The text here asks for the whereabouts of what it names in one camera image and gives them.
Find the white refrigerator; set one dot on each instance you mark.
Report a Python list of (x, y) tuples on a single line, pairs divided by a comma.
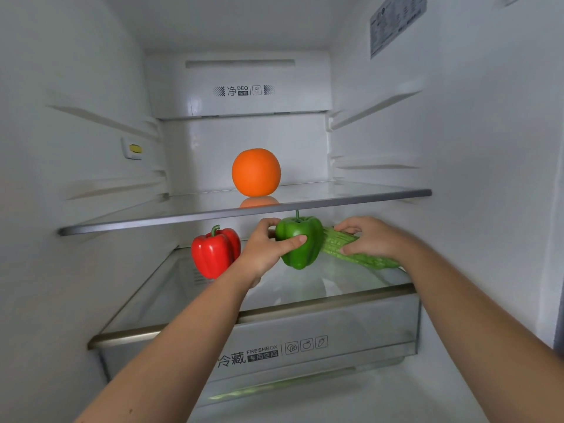
[(66, 127)]

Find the person's right forearm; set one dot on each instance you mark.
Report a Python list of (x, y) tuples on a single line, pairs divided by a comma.
[(476, 330)]

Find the glass refrigerator shelf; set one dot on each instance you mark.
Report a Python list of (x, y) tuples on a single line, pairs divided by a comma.
[(185, 211)]

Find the grey information label sticker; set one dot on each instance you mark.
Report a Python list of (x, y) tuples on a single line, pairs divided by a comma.
[(396, 21)]

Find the clear crisper drawer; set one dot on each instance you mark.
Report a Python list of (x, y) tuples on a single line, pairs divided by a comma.
[(343, 334)]

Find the glass crisper cover shelf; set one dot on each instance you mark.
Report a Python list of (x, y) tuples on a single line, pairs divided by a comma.
[(308, 281)]

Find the person's left thumb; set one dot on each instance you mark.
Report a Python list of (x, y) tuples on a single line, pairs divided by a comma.
[(293, 243)]

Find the green bitter gourd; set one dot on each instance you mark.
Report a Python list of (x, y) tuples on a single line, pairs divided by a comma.
[(331, 245)]

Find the orange fruit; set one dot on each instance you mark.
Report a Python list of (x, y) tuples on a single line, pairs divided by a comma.
[(256, 172)]

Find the person's left forearm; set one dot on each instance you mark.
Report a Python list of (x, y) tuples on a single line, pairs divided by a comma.
[(176, 348)]

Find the person's left hand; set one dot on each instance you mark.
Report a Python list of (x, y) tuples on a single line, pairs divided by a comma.
[(258, 255)]

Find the yellow door switch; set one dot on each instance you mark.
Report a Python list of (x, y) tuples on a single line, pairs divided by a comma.
[(133, 149)]

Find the person's right thumb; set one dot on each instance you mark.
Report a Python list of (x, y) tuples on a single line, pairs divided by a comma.
[(351, 249)]

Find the person's right hand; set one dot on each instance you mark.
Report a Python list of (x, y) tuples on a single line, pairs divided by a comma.
[(379, 240)]

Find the white air duct panel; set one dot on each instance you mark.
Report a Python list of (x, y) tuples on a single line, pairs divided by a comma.
[(238, 90)]

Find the red bell pepper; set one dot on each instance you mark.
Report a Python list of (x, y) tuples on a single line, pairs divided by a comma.
[(213, 255)]

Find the green bell pepper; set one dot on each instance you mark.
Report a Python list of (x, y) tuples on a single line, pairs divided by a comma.
[(309, 229)]

